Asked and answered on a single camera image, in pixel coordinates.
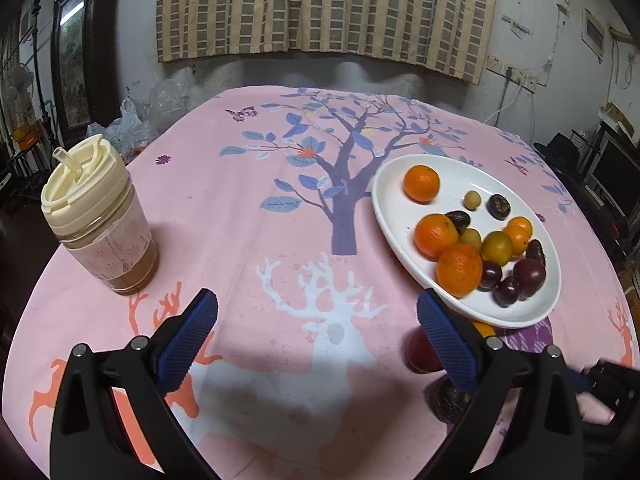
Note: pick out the white oval plate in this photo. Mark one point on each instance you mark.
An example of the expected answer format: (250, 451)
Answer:
(397, 216)

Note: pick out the large orange mandarin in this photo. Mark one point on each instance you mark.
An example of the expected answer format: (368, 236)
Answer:
(459, 270)

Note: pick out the plastic bag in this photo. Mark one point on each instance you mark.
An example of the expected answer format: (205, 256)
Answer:
(128, 134)

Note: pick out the yellow orange tomato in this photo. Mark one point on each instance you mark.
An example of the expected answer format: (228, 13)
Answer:
(497, 248)

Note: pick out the cream lid drink cup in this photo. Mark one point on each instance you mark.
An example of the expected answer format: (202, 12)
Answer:
(93, 209)

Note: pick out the wall power sockets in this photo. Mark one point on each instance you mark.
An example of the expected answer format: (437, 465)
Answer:
(523, 78)

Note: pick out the pink deer tablecloth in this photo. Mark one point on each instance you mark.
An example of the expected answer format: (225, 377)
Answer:
(262, 195)

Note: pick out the small dark plum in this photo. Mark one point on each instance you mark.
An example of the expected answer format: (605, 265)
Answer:
(491, 276)

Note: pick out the black hat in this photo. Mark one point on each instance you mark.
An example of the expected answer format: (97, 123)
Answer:
(560, 151)

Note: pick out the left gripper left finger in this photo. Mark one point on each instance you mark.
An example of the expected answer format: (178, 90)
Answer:
(154, 372)

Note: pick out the dark wrinkled passion fruit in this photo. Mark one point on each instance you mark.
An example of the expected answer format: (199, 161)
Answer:
(499, 207)

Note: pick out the standing fan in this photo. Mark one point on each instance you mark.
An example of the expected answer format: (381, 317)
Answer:
(17, 84)

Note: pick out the striped beige curtain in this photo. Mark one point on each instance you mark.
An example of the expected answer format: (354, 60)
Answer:
(450, 37)

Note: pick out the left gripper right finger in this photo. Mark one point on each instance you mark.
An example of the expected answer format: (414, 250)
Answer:
(485, 369)

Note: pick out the computer monitor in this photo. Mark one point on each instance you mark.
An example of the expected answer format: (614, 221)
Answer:
(616, 174)

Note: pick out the small yellow green fruit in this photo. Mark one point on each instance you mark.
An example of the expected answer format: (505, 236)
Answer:
(472, 200)

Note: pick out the large dark plum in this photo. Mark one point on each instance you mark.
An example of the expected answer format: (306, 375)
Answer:
(530, 275)

